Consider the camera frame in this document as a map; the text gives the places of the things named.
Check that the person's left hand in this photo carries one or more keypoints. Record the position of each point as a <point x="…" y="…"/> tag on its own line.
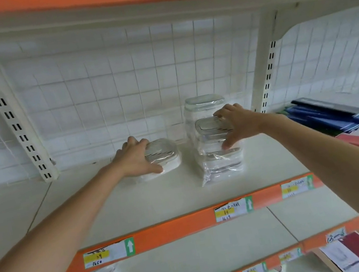
<point x="133" y="159"/>

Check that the person's right hand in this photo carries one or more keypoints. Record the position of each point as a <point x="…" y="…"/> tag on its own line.
<point x="244" y="123"/>

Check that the person's right thumb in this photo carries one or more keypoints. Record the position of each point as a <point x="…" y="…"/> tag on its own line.
<point x="227" y="141"/>

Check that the person's left thumb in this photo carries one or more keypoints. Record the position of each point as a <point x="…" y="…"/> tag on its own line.
<point x="153" y="168"/>

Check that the clear plastic lidded container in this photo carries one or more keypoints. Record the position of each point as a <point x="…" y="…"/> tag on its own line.
<point x="166" y="158"/>
<point x="201" y="104"/>
<point x="212" y="135"/>
<point x="220" y="166"/>

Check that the person's right forearm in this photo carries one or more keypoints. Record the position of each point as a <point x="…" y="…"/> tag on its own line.
<point x="338" y="162"/>

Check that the person's left forearm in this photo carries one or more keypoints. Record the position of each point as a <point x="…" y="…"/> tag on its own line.
<point x="53" y="241"/>

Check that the white yellow shelf price tag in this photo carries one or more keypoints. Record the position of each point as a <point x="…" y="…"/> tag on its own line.
<point x="335" y="235"/>
<point x="233" y="209"/>
<point x="290" y="255"/>
<point x="296" y="187"/>
<point x="108" y="253"/>
<point x="254" y="271"/>

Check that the cream slotted shelf upright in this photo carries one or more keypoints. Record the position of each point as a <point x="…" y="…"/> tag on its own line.
<point x="266" y="68"/>
<point x="13" y="117"/>

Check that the pile of blue flat packets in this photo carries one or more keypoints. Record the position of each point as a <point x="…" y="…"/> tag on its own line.
<point x="330" y="114"/>

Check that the red and green flat packet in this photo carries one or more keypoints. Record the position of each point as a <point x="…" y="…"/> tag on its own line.
<point x="355" y="139"/>

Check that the red and white product box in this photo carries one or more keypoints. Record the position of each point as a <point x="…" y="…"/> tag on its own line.
<point x="353" y="252"/>

